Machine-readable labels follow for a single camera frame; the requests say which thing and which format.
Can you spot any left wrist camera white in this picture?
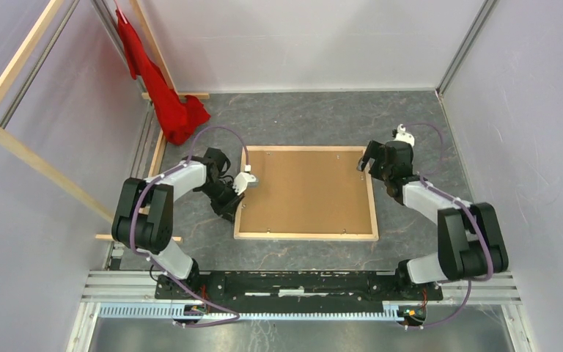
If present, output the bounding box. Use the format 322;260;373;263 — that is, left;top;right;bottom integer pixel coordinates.
232;164;259;195

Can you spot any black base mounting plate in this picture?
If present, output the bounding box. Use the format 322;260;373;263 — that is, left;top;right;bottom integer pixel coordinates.
155;271;444;315

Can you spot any wooden picture frame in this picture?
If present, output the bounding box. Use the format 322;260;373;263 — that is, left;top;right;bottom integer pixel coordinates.
233;144;380;243

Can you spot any grey slotted cable duct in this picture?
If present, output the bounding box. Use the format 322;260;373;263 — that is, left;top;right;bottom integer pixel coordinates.
99;303;402;322

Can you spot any red cloth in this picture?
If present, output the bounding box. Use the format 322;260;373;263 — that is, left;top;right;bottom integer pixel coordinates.
116;1;210;145

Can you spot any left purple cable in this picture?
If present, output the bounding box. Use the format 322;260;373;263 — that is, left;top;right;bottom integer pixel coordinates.
128;126;251;329

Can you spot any purple cable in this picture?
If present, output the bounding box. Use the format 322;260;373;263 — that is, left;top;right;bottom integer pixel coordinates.
402;122;495;330
128;126;251;329

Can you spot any aluminium rail base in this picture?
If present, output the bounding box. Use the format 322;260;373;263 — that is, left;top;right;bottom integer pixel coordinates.
83;271;522;305

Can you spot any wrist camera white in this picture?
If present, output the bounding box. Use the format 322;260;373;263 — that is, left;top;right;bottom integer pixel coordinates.
232;164;259;195
392;124;415;147

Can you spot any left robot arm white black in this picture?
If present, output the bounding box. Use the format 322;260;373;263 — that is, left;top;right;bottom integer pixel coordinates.
111;148;258;299

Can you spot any wooden rack frame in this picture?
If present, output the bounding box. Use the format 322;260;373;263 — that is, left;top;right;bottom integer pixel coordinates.
0;0;210;244

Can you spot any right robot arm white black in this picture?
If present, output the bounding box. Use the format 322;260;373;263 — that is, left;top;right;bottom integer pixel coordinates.
357;140;509;299

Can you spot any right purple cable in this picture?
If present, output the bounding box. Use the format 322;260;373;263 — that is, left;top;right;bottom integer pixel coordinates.
402;122;495;330

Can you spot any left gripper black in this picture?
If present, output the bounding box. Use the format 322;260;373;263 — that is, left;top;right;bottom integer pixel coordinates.
198;180;246;224

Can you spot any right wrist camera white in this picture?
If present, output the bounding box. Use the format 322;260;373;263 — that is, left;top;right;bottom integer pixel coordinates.
392;124;415;147

